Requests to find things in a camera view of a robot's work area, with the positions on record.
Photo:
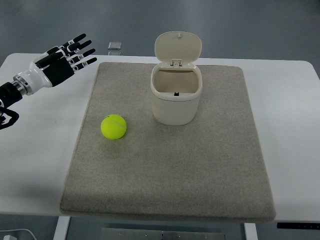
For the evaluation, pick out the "cream bin with open lid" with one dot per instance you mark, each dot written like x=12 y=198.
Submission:
x=176 y=82

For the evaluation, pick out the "yellow tennis ball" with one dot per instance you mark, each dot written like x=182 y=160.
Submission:
x=113 y=127

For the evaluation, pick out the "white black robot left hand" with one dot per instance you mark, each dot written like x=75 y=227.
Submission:
x=54 y=66

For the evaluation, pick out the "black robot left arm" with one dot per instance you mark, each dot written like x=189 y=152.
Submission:
x=9 y=95

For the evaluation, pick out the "white left table leg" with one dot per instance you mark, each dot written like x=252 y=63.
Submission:
x=62 y=227

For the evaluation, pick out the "silver floor socket plate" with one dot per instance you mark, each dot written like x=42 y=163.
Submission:
x=114 y=45

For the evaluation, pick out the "white right table leg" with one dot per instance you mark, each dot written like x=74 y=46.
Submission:
x=250 y=231

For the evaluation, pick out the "black table control panel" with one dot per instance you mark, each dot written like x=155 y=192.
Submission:
x=298 y=225

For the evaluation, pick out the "white table leg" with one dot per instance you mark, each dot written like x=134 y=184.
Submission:
x=250 y=231
x=62 y=227

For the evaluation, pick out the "beige felt mat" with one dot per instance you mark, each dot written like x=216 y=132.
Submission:
x=211 y=168

